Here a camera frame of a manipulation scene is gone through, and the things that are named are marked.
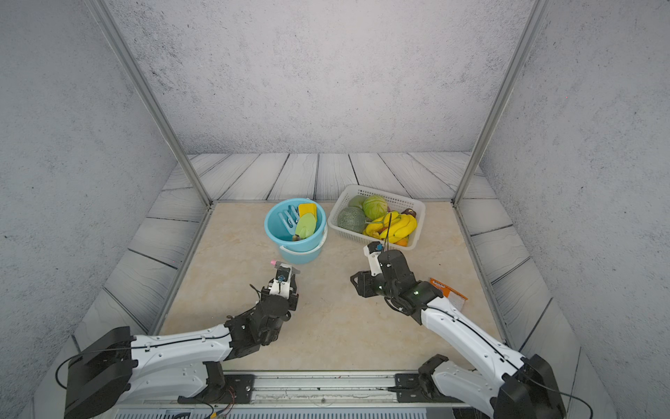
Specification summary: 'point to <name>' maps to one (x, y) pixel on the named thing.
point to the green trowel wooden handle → (305, 227)
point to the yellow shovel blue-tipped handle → (307, 208)
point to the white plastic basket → (395, 202)
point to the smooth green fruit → (356, 201)
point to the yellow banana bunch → (393, 227)
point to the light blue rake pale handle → (290, 217)
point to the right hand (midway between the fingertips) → (358, 278)
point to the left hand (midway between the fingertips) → (292, 277)
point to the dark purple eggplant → (409, 211)
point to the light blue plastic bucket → (303, 251)
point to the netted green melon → (352, 217)
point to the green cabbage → (375, 207)
